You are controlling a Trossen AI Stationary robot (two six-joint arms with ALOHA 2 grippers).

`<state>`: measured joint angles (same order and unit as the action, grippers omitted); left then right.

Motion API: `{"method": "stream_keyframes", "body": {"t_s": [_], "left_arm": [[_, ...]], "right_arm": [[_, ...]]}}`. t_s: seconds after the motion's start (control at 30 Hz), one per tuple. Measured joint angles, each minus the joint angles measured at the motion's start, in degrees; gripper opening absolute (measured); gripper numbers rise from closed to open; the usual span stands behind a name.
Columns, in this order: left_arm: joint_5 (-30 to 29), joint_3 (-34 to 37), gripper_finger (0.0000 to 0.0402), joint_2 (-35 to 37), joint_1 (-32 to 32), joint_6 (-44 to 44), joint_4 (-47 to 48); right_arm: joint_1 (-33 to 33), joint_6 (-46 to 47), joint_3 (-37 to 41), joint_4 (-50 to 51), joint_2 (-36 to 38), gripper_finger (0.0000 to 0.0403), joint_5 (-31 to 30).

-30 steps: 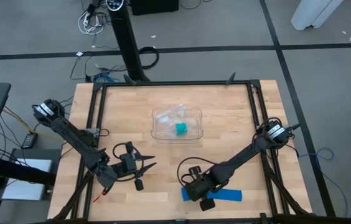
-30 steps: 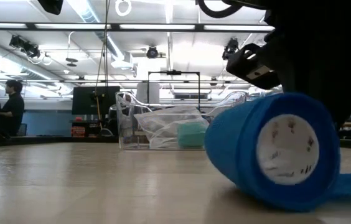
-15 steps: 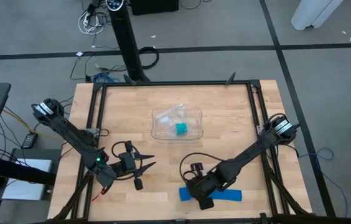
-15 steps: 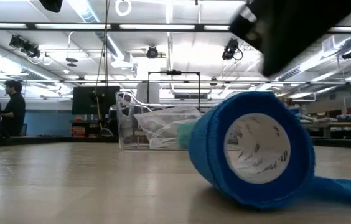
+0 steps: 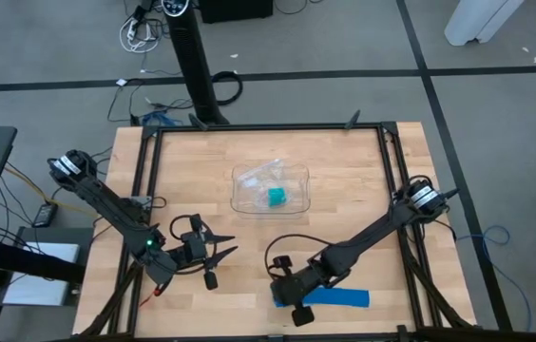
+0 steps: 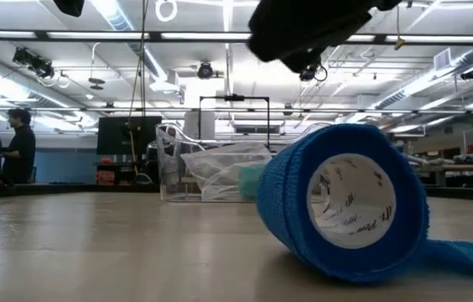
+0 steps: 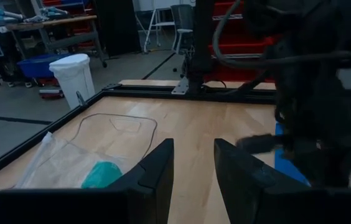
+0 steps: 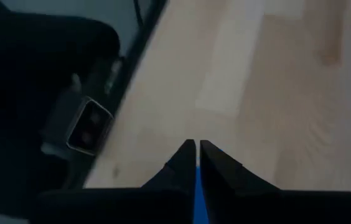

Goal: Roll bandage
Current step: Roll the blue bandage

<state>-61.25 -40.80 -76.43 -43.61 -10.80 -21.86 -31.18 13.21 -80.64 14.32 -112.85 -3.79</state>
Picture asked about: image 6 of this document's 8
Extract clear plastic zip bag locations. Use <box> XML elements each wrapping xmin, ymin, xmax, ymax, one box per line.
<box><xmin>179</xmin><ymin>141</ymin><xmax>273</xmax><ymax>202</ymax></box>

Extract teal bandage roll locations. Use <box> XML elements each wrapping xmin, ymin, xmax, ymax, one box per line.
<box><xmin>237</xmin><ymin>164</ymin><xmax>266</xmax><ymax>201</ymax></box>

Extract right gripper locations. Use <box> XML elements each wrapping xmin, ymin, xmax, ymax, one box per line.
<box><xmin>247</xmin><ymin>0</ymin><xmax>402</xmax><ymax>75</ymax></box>

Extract white ring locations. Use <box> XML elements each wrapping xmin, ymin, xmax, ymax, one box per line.
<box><xmin>154</xmin><ymin>0</ymin><xmax>179</xmax><ymax>23</ymax></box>

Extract clear plastic tray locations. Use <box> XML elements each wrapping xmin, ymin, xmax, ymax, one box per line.
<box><xmin>155</xmin><ymin>121</ymin><xmax>334</xmax><ymax>204</ymax></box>

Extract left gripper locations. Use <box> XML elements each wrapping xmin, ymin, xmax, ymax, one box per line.
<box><xmin>54</xmin><ymin>0</ymin><xmax>86</xmax><ymax>18</ymax></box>

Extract white air vent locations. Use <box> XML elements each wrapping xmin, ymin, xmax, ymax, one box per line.
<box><xmin>433</xmin><ymin>48</ymin><xmax>454</xmax><ymax>72</ymax></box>

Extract blue elastic bandage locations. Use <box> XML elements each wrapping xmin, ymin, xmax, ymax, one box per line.
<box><xmin>256</xmin><ymin>123</ymin><xmax>473</xmax><ymax>283</ymax></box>

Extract hanging black cable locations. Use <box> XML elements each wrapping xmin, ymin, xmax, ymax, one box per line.
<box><xmin>127</xmin><ymin>0</ymin><xmax>149</xmax><ymax>173</ymax></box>

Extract red boxes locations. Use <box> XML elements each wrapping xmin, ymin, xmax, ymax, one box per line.
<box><xmin>95</xmin><ymin>157</ymin><xmax>117</xmax><ymax>186</ymax></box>

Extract black monitor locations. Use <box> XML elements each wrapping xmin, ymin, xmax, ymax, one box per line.
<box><xmin>96</xmin><ymin>116</ymin><xmax>164</xmax><ymax>155</ymax></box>

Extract black ceiling device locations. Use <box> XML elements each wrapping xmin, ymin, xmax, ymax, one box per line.
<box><xmin>12</xmin><ymin>46</ymin><xmax>56</xmax><ymax>80</ymax></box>

